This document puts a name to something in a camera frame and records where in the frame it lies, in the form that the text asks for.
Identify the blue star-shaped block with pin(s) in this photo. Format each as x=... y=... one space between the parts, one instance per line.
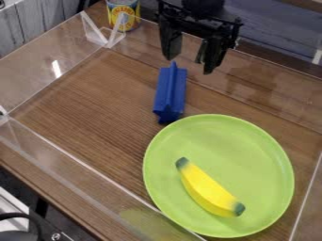
x=169 y=104

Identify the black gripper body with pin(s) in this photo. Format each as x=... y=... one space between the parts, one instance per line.
x=203 y=18

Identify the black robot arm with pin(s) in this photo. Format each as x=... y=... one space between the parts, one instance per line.
x=205 y=19

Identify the clear acrylic corner bracket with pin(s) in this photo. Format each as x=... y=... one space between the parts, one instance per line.
x=104 y=36

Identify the green plate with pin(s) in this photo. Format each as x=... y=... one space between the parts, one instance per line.
x=243 y=157

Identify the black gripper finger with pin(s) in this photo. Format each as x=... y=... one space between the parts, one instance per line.
x=172 y=40
x=212 y=53

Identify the yellow printed can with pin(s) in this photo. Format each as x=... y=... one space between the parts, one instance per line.
x=125 y=11

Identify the yellow toy banana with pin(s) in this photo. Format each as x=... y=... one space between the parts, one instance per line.
x=207 y=191

